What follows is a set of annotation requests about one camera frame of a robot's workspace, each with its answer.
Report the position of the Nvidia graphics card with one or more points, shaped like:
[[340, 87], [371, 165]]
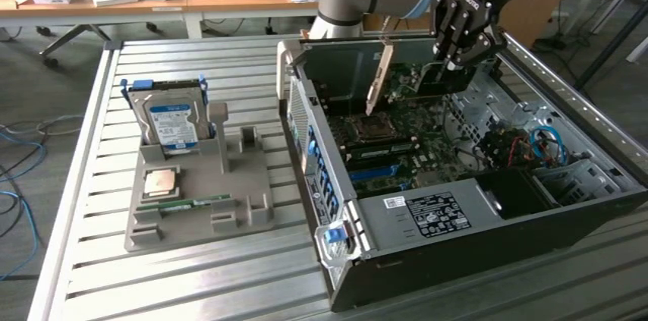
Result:
[[440, 82]]

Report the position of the perforated silver drive cage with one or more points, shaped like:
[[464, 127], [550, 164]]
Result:
[[476, 112]]

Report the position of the green motherboard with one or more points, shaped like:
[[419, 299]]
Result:
[[435, 154]]

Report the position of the silver disk bay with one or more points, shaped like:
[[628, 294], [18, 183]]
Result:
[[578, 180]]

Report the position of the grey power supply unit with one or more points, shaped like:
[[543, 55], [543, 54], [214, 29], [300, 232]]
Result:
[[395, 218]]

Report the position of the black open PC case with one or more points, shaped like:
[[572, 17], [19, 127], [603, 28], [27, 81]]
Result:
[[455, 260]]

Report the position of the hard disk with blue carrier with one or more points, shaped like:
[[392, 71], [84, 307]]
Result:
[[172, 120]]

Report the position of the blue case latch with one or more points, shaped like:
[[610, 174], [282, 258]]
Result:
[[335, 236]]

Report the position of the grey printed parts rack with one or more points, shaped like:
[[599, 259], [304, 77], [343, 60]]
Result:
[[203, 184]]

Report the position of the CPU with copper-toned lid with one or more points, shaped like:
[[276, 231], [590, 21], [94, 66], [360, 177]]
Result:
[[159, 183]]

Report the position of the green RAM stick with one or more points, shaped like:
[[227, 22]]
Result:
[[175, 205]]

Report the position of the CPU socket with metal frame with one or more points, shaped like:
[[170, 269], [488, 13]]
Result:
[[378, 129]]

